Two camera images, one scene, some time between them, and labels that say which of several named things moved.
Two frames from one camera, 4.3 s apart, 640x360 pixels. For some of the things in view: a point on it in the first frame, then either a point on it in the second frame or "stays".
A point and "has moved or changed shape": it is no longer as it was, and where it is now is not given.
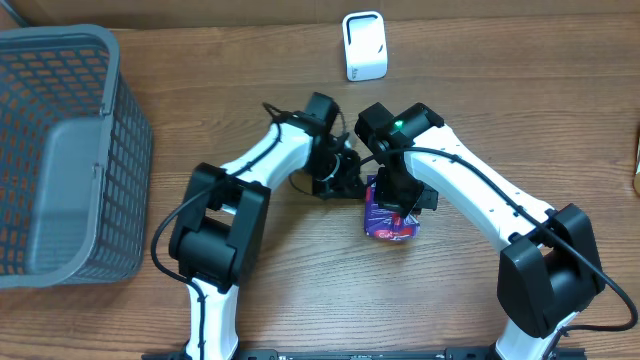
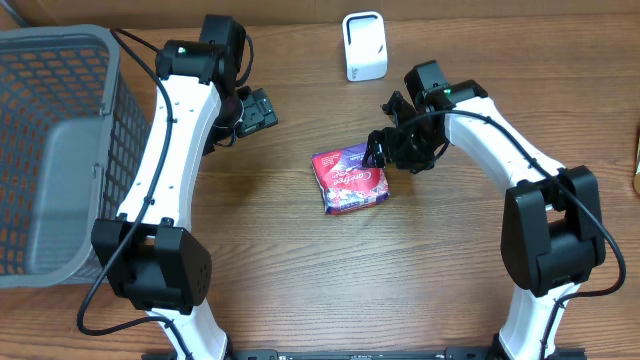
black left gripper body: [334, 174] to [244, 114]
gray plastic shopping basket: [76, 158] stays
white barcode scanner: [365, 45] stays
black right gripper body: [398, 188] to [412, 145]
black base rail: [370, 354] stays
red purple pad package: [383, 223] has moved or changed shape
